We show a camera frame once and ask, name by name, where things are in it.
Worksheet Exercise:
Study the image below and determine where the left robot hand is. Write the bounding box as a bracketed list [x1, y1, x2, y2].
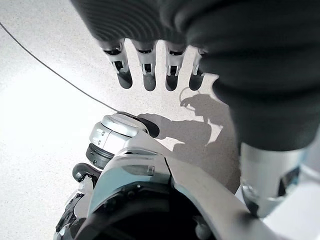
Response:
[69, 0, 320, 218]

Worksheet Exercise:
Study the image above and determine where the thin black cable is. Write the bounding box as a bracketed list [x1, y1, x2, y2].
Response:
[0, 21, 123, 115]

